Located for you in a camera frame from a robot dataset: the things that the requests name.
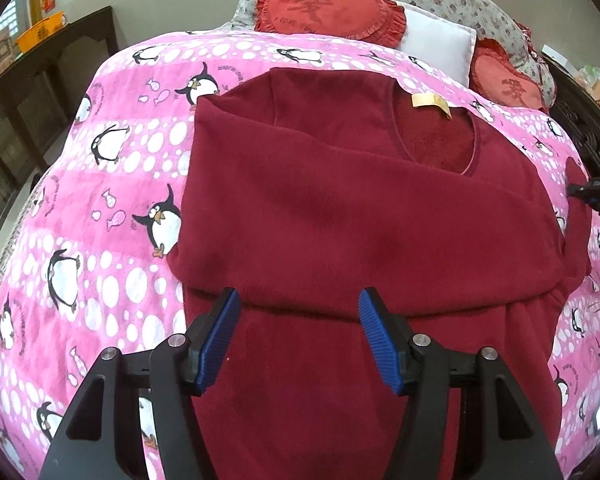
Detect white square pillow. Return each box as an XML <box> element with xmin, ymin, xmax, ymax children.
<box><xmin>397</xmin><ymin>2</ymin><xmax>478</xmax><ymax>86</ymax></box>

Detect red heart-shaped frilled pillow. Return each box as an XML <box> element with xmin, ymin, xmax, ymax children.
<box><xmin>252</xmin><ymin>0</ymin><xmax>408</xmax><ymax>41</ymax></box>
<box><xmin>470</xmin><ymin>37</ymin><xmax>551</xmax><ymax>113</ymax></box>

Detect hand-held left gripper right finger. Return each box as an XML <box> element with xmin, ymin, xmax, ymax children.
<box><xmin>358</xmin><ymin>287</ymin><xmax>563</xmax><ymax>480</ymax></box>

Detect orange plastic basket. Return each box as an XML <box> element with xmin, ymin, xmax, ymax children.
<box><xmin>15</xmin><ymin>14</ymin><xmax>68</xmax><ymax>53</ymax></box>

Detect pink penguin print blanket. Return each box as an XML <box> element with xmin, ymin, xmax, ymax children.
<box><xmin>0</xmin><ymin>30</ymin><xmax>600</xmax><ymax>480</ymax></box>

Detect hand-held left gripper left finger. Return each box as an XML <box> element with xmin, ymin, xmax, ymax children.
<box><xmin>39</xmin><ymin>287</ymin><xmax>242</xmax><ymax>480</ymax></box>

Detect dark red fleece sweater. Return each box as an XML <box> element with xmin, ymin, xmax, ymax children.
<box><xmin>167</xmin><ymin>67</ymin><xmax>593</xmax><ymax>480</ymax></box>

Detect dark wooden cabinet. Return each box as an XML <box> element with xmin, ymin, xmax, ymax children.
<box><xmin>0</xmin><ymin>6</ymin><xmax>121</xmax><ymax>191</ymax></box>
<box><xmin>540</xmin><ymin>52</ymin><xmax>600</xmax><ymax>196</ymax></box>

